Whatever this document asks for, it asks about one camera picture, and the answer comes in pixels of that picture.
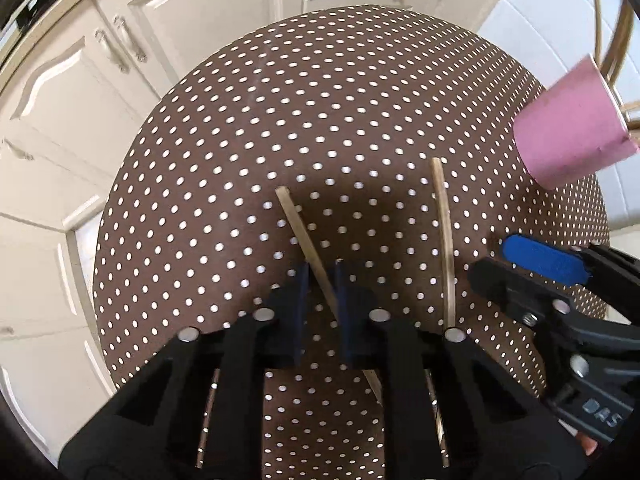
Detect cream kitchen cabinet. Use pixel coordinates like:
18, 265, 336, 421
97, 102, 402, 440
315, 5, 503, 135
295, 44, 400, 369
0, 0, 526, 461

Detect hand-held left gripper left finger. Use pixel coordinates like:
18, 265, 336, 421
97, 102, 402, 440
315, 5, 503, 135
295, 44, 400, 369
59, 262, 313, 480

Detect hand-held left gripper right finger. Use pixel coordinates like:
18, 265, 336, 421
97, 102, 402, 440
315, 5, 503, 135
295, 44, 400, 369
334, 259, 586, 480

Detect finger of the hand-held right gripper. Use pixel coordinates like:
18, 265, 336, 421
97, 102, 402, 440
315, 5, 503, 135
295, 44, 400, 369
467, 257, 586, 341
501, 233, 640, 295

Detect brown polka-dot tablecloth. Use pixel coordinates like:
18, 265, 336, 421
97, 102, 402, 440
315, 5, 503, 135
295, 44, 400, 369
92, 4, 612, 480

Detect metal cabinet handle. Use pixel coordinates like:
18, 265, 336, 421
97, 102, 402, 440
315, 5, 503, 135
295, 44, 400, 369
114, 15, 149, 64
95, 30, 131, 74

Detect person's right hand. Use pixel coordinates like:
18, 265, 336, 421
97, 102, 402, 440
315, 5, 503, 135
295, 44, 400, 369
575, 430, 601, 457

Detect wooden chopstick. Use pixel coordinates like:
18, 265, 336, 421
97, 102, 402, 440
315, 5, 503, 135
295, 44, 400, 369
602, 0, 634, 81
275, 186, 385, 407
431, 158, 458, 467

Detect pink cup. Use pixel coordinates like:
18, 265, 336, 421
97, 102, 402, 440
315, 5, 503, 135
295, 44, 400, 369
512, 54, 640, 191

